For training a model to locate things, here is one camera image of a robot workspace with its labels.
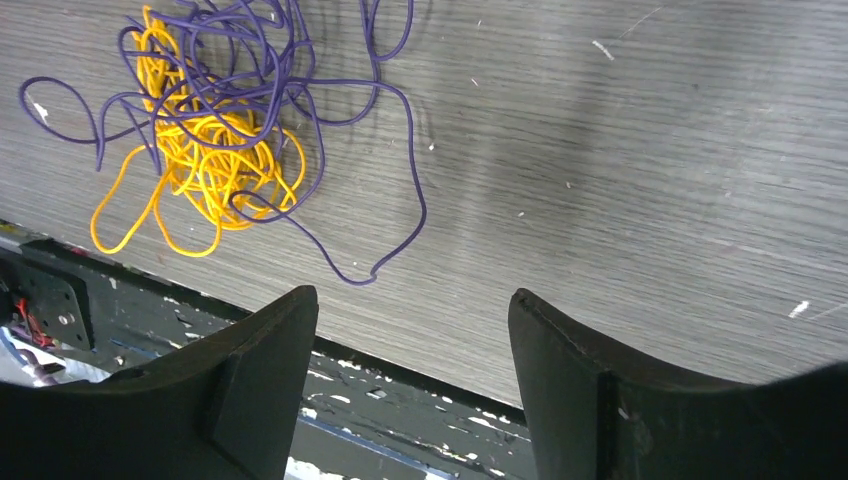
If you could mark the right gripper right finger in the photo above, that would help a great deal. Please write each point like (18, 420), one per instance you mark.
(597, 408)

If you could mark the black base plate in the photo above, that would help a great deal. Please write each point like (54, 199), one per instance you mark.
(68, 316)

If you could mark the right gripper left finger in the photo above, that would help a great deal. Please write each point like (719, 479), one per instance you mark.
(222, 407)

